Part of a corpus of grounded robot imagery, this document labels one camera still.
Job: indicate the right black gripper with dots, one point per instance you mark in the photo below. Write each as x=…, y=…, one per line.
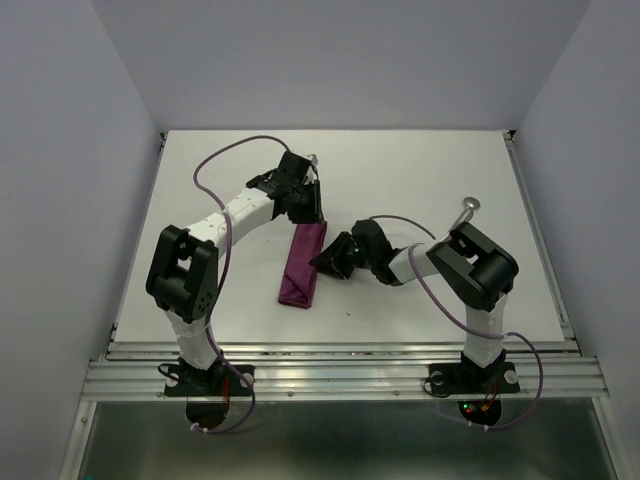
x=332, y=258

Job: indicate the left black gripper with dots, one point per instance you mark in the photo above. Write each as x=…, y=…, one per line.
x=314, y=212

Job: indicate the purple cloth napkin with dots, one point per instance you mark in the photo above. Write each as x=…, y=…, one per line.
x=299, y=278

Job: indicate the silver metal spoon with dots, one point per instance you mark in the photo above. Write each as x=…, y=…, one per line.
x=470, y=206

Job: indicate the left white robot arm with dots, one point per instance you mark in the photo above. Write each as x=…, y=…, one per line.
x=189, y=265

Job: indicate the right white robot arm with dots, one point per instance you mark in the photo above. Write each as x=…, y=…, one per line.
x=479, y=272

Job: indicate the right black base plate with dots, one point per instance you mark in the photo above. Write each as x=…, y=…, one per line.
x=460, y=379

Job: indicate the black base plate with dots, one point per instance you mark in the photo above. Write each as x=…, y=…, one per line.
x=183, y=381
x=460, y=379

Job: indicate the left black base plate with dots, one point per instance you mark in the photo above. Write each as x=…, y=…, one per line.
x=183, y=381

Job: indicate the aluminium rail frame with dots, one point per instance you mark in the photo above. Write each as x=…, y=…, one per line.
x=356, y=410

